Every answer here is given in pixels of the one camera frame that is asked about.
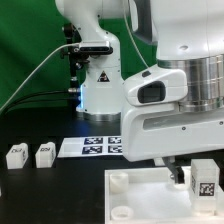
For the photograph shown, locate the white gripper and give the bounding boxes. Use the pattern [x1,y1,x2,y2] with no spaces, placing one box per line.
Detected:
[121,102,224,184]

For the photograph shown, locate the white square tabletop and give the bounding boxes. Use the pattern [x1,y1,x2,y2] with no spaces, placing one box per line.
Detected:
[104,166,224,224]

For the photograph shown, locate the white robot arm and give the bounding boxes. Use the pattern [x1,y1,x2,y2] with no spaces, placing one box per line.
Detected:
[55,0,224,161]

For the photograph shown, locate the white sheet with tags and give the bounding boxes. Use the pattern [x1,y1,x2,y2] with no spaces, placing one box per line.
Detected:
[58,136,122,158]

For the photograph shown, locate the black cables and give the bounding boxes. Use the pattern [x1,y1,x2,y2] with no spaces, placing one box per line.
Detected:
[0,89,81,116]

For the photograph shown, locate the grey camera on stand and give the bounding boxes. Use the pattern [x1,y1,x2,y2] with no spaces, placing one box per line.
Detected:
[79,41,113,54]

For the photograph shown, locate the grey cable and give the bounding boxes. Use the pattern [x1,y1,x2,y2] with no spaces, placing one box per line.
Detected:
[0,43,81,114]

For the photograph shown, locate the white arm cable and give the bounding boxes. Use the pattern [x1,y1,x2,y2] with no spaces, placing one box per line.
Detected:
[122,0,149,69]

